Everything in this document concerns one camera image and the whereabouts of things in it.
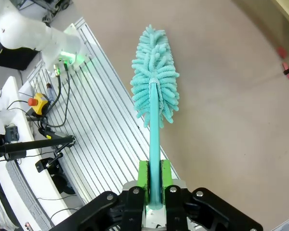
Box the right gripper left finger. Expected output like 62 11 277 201
50 160 150 231

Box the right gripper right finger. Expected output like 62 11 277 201
161 159 263 231

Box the teal microfiber duster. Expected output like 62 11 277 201
131 23 181 210

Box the black bag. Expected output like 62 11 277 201
48 166 77 195

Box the white operator desk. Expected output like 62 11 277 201
0 76 74 231

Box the black pole clamp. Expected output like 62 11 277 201
35 153 65 173

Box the grey computer keyboard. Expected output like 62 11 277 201
5 160 51 231

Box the yellow emergency stop button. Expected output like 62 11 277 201
27 92 51 116

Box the small black device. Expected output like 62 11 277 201
4 125 20 142

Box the wheeled equipment cart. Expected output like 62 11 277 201
14 0 74 24

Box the aluminium rail base plate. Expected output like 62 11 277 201
27 16 184 231

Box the black camera boom pole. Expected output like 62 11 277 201
0 135 77 157

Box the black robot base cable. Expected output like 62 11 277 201
38 62 72 128

